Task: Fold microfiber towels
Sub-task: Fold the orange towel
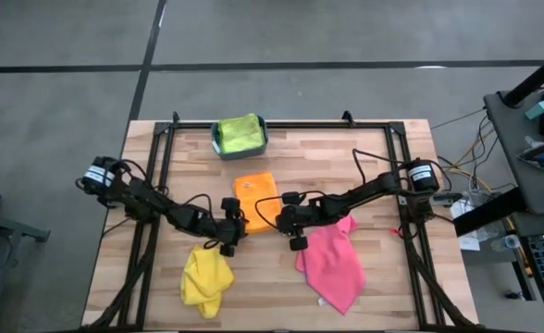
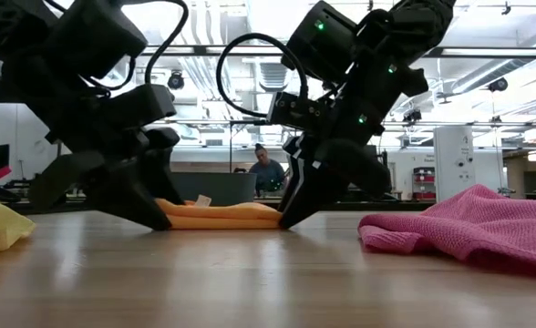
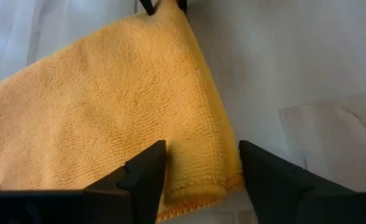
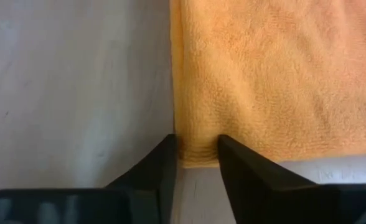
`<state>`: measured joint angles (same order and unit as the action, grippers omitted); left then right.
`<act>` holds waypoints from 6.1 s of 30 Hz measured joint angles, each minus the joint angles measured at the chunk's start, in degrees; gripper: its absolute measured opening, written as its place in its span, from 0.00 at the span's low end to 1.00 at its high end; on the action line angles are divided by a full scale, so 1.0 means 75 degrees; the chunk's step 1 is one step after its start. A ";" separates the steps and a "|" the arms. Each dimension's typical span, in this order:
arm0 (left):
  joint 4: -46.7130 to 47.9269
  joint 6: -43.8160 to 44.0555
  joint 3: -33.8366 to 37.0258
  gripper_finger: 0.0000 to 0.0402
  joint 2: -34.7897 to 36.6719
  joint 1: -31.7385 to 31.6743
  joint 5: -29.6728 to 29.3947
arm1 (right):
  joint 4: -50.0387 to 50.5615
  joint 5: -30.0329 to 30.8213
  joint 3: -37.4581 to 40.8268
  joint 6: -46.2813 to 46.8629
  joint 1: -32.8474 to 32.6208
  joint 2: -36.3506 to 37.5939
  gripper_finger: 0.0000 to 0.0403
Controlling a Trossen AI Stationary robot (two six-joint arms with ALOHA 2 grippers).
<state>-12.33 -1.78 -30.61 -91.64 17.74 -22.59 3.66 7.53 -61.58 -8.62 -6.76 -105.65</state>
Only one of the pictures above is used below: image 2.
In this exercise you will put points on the round black ceiling device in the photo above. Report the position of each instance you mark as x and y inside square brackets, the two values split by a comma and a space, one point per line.
[176, 81]
[413, 116]
[498, 84]

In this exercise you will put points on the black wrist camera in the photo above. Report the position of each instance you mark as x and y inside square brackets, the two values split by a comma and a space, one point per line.
[145, 105]
[295, 109]

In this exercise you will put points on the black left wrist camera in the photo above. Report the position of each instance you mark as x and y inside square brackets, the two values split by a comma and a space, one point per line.
[145, 105]

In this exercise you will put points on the orange microfiber towel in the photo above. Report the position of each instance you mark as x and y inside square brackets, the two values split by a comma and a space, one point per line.
[222, 216]

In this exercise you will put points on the black overhead beam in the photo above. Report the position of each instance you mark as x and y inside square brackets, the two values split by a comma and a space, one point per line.
[477, 51]

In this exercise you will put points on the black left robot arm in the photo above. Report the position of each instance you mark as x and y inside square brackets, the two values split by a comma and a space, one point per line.
[90, 36]

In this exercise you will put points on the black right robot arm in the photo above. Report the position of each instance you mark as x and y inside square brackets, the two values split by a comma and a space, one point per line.
[322, 41]

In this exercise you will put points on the person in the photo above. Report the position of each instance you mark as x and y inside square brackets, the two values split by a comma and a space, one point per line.
[268, 175]

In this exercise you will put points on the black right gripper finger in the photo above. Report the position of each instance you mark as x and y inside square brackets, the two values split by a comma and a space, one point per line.
[297, 150]
[332, 182]

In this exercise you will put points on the white cabinet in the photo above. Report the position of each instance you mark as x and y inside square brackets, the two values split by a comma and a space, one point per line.
[453, 161]

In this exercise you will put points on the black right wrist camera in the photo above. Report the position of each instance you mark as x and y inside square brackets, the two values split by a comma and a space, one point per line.
[295, 109]

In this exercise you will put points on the black aluminium table frame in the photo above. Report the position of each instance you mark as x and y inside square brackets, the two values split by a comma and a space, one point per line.
[386, 206]

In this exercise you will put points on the red shelf rack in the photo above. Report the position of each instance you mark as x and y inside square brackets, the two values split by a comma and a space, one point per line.
[424, 182]

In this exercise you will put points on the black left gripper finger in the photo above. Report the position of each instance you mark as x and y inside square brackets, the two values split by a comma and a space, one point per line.
[122, 191]
[161, 168]

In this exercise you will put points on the pink microfiber towel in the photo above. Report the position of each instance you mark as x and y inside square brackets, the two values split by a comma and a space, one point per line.
[477, 223]

